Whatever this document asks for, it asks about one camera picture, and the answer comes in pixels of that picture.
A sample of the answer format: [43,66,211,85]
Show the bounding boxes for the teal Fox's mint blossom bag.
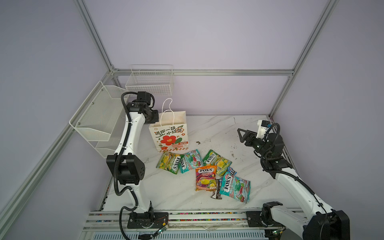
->
[179,150,204,174]

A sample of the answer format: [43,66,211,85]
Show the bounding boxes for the green yellow Fox's candy bag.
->
[156,152,184,175]

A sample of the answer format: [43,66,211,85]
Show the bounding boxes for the orange Fox's fruits bag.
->
[195,166,217,191]

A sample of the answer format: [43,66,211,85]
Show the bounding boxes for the green Fox's spring tea bag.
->
[203,150,232,177]

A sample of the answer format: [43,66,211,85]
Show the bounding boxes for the blue m&m's packet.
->
[223,167,237,178]

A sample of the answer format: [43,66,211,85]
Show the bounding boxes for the white wire wall basket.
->
[126,65,174,96]

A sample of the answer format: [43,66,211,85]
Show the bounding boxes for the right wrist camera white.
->
[257,120,272,139]

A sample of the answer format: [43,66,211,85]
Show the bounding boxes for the white mesh wall basket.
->
[69,82,126,159]

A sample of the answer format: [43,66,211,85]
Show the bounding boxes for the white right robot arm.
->
[238,123,351,240]

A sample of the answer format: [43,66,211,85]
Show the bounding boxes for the teal Fox's large candy bag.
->
[220,173,251,204]

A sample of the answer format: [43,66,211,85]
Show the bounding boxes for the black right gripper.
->
[236,128,270,160]

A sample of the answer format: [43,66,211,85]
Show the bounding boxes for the aluminium cage frame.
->
[1,1,338,238]

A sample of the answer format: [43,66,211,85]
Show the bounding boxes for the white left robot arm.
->
[106,100,159,214]

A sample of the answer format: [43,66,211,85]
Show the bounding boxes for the dark brown snack bar wrapper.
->
[211,180,222,200]

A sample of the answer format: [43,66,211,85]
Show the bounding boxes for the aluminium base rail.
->
[80,208,289,240]

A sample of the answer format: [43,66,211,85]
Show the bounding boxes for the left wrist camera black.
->
[137,92,155,109]

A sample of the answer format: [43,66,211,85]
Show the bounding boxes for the white floral paper bag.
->
[149,98,189,152]

